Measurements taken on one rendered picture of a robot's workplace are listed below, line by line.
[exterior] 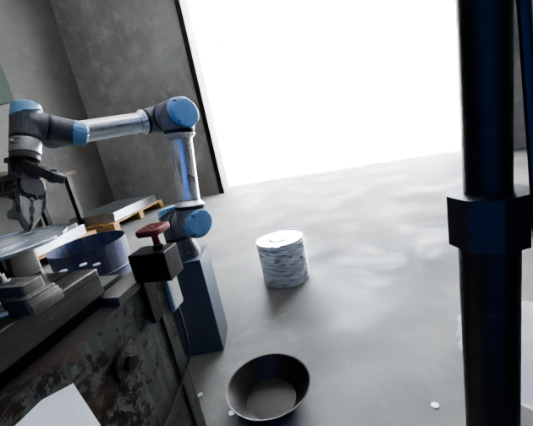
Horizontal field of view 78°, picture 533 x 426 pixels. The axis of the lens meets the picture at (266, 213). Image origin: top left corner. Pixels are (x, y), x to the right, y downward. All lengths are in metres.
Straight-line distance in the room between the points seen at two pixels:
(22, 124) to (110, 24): 5.17
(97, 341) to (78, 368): 0.06
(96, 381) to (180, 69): 5.10
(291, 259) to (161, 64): 4.38
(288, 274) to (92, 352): 1.35
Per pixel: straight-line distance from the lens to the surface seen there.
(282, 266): 1.93
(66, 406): 0.72
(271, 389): 1.37
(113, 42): 6.16
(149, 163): 5.94
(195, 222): 1.28
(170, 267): 0.78
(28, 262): 0.93
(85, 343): 0.74
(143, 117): 1.39
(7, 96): 0.79
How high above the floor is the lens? 0.93
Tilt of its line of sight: 15 degrees down
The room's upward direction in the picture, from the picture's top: 11 degrees counter-clockwise
